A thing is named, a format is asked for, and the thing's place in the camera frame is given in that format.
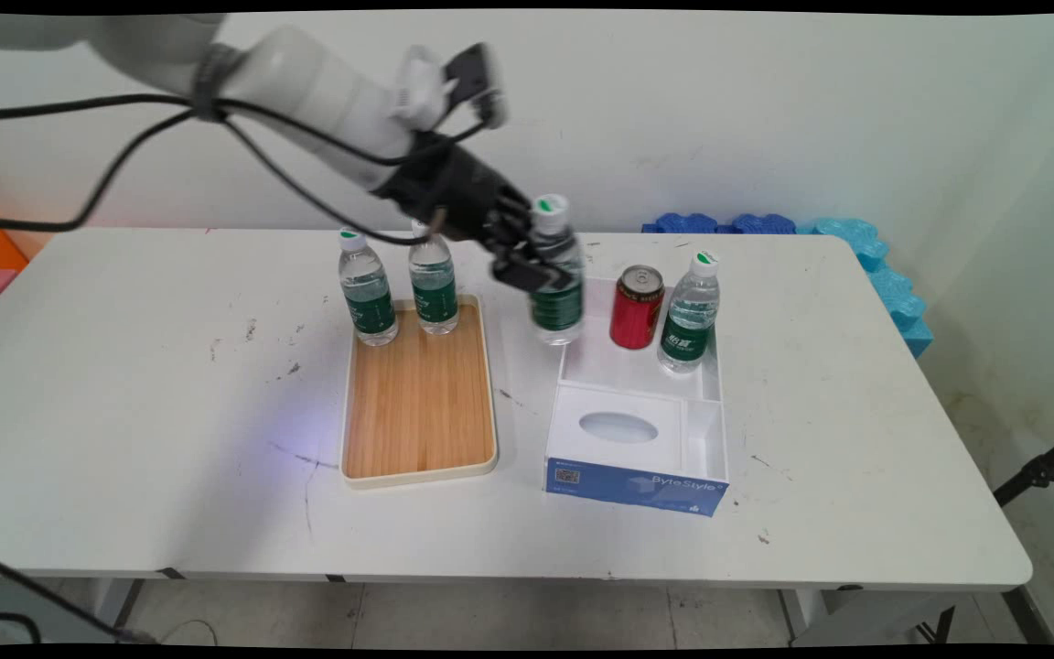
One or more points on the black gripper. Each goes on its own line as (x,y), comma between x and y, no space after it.
(454,188)

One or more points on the wooden tray with cream rim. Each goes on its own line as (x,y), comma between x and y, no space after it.
(419,394)

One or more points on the cyan foam puzzle mat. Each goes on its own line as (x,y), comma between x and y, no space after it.
(893,288)

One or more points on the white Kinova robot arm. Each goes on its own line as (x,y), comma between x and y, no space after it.
(307,91)

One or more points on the green label water bottle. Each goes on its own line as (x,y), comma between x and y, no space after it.
(559,311)
(690,320)
(368,293)
(434,288)

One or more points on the blue foam puzzle mat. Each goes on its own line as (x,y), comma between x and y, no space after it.
(763,223)
(687,223)

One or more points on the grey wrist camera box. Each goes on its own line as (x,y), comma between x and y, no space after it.
(474,78)

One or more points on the grey table leg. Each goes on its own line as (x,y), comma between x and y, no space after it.
(115,604)

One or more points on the black tripod leg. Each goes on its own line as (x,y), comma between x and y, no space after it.
(1039,471)

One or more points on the grey table leg frame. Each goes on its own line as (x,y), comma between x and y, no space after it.
(865,618)

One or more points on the white and blue cardboard box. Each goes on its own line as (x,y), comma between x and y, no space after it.
(637,439)

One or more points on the red soda can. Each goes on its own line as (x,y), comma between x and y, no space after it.
(635,316)

